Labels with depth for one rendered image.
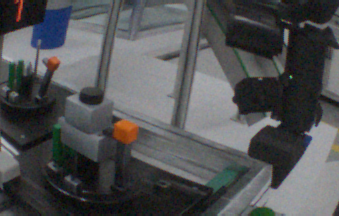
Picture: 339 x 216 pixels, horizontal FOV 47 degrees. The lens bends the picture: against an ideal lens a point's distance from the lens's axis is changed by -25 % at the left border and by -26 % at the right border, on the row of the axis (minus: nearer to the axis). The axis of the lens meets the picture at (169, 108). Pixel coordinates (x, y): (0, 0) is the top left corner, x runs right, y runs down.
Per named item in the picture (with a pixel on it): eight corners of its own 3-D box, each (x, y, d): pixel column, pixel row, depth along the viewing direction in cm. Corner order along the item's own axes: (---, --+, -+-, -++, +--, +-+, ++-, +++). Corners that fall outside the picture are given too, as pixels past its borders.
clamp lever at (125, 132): (133, 184, 55) (139, 124, 52) (123, 189, 53) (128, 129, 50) (108, 172, 56) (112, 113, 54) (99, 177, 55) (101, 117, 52)
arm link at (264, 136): (331, 68, 55) (298, 53, 58) (312, 98, 40) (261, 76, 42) (320, 121, 58) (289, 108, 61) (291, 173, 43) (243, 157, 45)
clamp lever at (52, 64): (47, 97, 75) (61, 61, 71) (40, 100, 73) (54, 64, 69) (37, 84, 75) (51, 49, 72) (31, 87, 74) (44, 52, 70)
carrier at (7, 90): (104, 117, 83) (115, 46, 78) (22, 156, 63) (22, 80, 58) (29, 80, 93) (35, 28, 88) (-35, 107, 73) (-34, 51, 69)
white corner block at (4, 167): (22, 185, 55) (20, 162, 54) (5, 194, 52) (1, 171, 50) (5, 171, 57) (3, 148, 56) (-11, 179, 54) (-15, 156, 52)
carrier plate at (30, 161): (210, 199, 63) (214, 186, 62) (111, 269, 43) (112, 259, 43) (75, 138, 73) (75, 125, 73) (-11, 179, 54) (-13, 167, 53)
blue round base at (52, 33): (72, 43, 157) (80, 5, 152) (45, 52, 144) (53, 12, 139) (48, 36, 164) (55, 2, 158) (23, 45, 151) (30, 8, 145)
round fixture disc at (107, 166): (162, 189, 61) (165, 177, 60) (100, 226, 49) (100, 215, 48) (79, 148, 66) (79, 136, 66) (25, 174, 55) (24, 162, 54)
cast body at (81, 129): (118, 152, 56) (125, 94, 54) (97, 163, 53) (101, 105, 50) (69, 126, 60) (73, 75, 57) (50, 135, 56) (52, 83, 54)
